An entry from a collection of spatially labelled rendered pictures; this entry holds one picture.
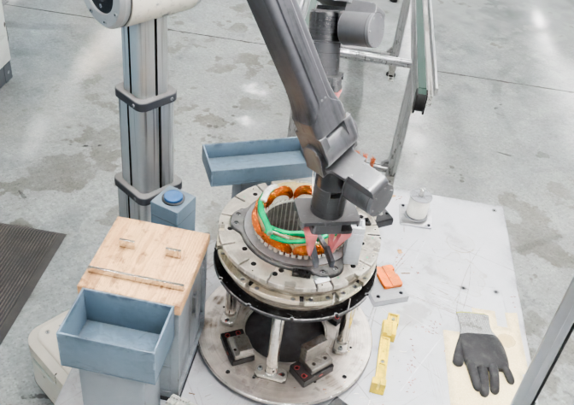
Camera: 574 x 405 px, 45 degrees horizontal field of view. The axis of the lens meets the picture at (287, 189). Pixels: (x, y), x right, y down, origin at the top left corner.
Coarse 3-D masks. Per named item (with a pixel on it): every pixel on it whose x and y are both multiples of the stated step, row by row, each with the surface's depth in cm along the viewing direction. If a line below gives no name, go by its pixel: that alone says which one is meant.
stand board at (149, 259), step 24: (144, 240) 134; (168, 240) 134; (192, 240) 135; (96, 264) 127; (120, 264) 128; (144, 264) 128; (168, 264) 129; (192, 264) 130; (96, 288) 123; (120, 288) 123; (144, 288) 124
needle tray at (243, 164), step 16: (208, 144) 161; (224, 144) 163; (240, 144) 164; (256, 144) 165; (272, 144) 167; (288, 144) 168; (208, 160) 156; (224, 160) 164; (240, 160) 164; (256, 160) 165; (272, 160) 166; (288, 160) 166; (304, 160) 167; (208, 176) 157; (224, 176) 155; (240, 176) 156; (256, 176) 158; (272, 176) 159; (288, 176) 160; (304, 176) 162
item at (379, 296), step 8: (384, 264) 174; (376, 280) 169; (376, 288) 167; (392, 288) 168; (400, 288) 168; (368, 296) 167; (376, 296) 165; (384, 296) 165; (392, 296) 166; (400, 296) 166; (408, 296) 166; (376, 304) 165; (384, 304) 166
